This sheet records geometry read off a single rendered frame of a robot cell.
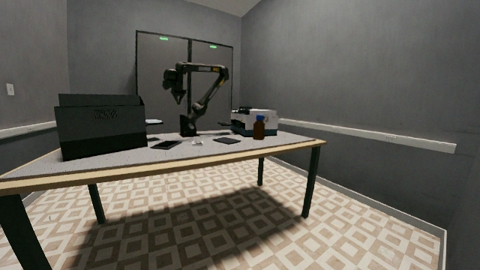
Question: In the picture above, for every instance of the brown bottle with blue cap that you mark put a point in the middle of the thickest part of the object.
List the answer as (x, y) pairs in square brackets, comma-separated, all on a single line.
[(258, 128)]

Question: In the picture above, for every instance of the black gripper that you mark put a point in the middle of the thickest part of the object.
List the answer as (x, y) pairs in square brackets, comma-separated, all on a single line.
[(180, 93)]

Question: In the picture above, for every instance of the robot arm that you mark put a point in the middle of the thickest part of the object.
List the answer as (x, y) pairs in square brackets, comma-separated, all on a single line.
[(174, 79)]

